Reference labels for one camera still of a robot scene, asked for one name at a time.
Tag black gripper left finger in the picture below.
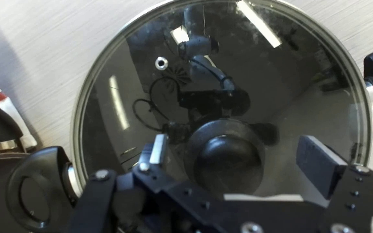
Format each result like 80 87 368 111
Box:
68 133 188 233

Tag black cooking pot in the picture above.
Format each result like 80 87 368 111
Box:
5 45 373 233

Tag white towel with red stripes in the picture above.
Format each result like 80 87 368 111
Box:
0 70 39 159

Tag glass lid with black knob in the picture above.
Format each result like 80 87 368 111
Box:
71 0 373 200

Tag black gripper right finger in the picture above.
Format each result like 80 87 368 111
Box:
295 133 373 233

